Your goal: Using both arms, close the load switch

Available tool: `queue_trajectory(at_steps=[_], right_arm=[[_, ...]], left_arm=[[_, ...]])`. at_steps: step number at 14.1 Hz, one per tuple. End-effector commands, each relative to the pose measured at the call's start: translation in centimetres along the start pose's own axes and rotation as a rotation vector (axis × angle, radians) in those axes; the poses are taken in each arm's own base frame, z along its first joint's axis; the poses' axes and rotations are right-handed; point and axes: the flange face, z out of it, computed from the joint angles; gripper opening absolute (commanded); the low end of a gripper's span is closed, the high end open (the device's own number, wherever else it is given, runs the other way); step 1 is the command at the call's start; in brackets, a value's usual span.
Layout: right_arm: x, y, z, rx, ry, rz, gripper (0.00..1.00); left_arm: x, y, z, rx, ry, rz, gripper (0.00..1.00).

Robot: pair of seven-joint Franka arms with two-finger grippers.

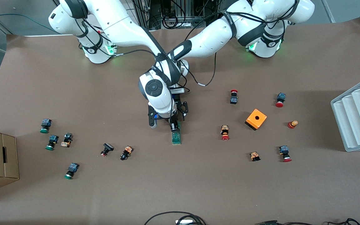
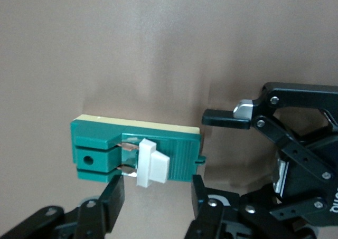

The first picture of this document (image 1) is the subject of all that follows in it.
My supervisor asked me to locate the red mushroom button blue block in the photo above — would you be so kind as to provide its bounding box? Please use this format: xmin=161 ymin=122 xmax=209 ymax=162
xmin=278 ymin=145 xmax=292 ymax=163
xmin=275 ymin=92 xmax=286 ymax=108

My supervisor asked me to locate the black push button orange block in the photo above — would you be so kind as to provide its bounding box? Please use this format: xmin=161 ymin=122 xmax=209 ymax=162
xmin=60 ymin=133 xmax=73 ymax=148

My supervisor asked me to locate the green push button blue block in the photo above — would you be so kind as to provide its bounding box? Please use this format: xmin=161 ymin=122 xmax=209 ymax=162
xmin=45 ymin=135 xmax=59 ymax=151
xmin=64 ymin=162 xmax=80 ymax=180
xmin=40 ymin=118 xmax=52 ymax=134

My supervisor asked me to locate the white ridged tray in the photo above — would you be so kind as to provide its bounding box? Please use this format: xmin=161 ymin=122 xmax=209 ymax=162
xmin=330 ymin=74 xmax=360 ymax=152

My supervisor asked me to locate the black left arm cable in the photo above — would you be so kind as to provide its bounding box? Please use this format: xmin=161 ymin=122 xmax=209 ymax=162
xmin=183 ymin=52 xmax=218 ymax=88

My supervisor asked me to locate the black selector switch orange block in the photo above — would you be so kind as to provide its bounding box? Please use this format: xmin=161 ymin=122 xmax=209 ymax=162
xmin=120 ymin=145 xmax=133 ymax=161

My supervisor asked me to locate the orange button enclosure box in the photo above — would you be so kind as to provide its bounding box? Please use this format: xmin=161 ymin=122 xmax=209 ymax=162
xmin=245 ymin=108 xmax=268 ymax=131

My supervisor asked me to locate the black square-head switch red base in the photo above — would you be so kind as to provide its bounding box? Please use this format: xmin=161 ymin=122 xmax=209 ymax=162
xmin=100 ymin=143 xmax=114 ymax=157

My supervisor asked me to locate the black cable loop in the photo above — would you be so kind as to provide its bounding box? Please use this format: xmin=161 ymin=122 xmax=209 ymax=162
xmin=144 ymin=212 xmax=207 ymax=225

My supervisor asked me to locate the thin black cable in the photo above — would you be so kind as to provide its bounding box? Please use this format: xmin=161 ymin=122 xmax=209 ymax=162
xmin=255 ymin=218 xmax=360 ymax=225

